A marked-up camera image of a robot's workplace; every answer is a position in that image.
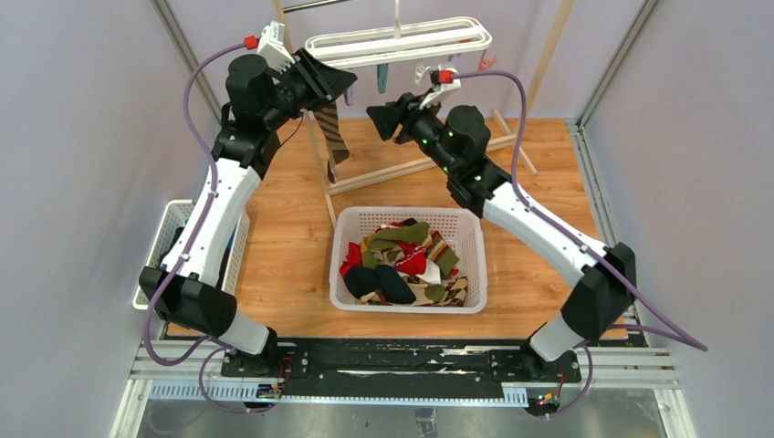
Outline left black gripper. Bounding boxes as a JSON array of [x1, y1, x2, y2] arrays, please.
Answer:
[[263, 47, 356, 130]]

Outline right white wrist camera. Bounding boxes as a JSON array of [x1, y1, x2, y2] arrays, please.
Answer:
[[419, 68, 461, 110]]

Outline purple hanger clip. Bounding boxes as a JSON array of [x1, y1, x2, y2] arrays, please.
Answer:
[[343, 86, 355, 107], [445, 54, 461, 70]]

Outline teal hanger clip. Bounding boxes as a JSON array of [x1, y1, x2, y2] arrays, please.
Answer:
[[376, 63, 389, 94]]

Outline brown striped sock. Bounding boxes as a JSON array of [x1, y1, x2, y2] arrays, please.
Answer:
[[313, 101, 350, 183]]

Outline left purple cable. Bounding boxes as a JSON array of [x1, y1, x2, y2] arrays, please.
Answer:
[[142, 36, 273, 416]]

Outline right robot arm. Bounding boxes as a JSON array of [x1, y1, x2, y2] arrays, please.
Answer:
[[366, 93, 636, 381]]

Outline white plastic clip hanger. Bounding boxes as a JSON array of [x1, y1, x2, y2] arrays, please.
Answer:
[[305, 2, 493, 69]]

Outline dark clothes in left basket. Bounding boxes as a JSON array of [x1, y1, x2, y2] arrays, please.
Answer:
[[159, 226, 235, 288]]

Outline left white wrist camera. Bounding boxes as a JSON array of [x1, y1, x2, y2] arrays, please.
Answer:
[[256, 20, 295, 72]]

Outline wooden clothes rack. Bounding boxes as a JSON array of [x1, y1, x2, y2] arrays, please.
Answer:
[[273, 0, 577, 230]]

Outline pile of colourful socks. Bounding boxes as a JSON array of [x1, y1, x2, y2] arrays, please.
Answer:
[[333, 218, 469, 308]]

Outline white centre laundry basket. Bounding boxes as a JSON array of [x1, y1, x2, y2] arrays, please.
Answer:
[[329, 206, 488, 315]]

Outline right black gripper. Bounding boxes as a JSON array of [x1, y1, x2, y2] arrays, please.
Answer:
[[366, 89, 458, 177]]

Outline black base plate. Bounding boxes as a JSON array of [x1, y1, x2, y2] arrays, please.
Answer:
[[221, 338, 581, 401]]

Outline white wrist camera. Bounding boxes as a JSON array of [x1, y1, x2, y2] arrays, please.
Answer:
[[256, 20, 295, 72], [419, 68, 461, 110]]

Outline orange hanger clip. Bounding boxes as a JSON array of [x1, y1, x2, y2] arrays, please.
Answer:
[[477, 50, 499, 72]]

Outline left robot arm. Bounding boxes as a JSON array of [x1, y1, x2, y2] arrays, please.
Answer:
[[139, 49, 357, 377]]

